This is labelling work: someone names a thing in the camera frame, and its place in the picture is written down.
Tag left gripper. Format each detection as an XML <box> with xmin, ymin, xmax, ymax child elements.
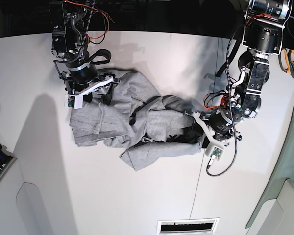
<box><xmin>185</xmin><ymin>109</ymin><xmax>242</xmax><ymax>148</ymax></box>

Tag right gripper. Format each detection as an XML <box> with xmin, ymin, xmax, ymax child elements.
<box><xmin>60</xmin><ymin>64</ymin><xmax>119</xmax><ymax>105</ymax></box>

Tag grey t-shirt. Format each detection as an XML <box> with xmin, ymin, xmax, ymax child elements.
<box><xmin>70</xmin><ymin>69</ymin><xmax>203</xmax><ymax>171</ymax></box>

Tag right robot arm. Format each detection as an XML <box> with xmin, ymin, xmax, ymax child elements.
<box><xmin>49</xmin><ymin>0</ymin><xmax>118</xmax><ymax>109</ymax></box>

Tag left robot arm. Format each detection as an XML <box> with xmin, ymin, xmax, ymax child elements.
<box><xmin>192</xmin><ymin>0</ymin><xmax>293</xmax><ymax>148</ymax></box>

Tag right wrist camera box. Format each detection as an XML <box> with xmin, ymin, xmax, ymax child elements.
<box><xmin>65</xmin><ymin>94</ymin><xmax>83</xmax><ymax>109</ymax></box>

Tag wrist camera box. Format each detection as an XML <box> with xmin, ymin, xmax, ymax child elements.
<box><xmin>205</xmin><ymin>143</ymin><xmax>224</xmax><ymax>161</ymax></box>
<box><xmin>65</xmin><ymin>94</ymin><xmax>83</xmax><ymax>109</ymax></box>

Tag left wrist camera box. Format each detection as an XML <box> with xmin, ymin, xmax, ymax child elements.
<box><xmin>205</xmin><ymin>143</ymin><xmax>224</xmax><ymax>161</ymax></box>

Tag braided camera cable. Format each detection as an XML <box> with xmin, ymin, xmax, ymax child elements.
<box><xmin>205</xmin><ymin>127</ymin><xmax>239</xmax><ymax>177</ymax></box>

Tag orange handled scissors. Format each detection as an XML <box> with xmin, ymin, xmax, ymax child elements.
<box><xmin>278</xmin><ymin>48</ymin><xmax>294</xmax><ymax>80</ymax></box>

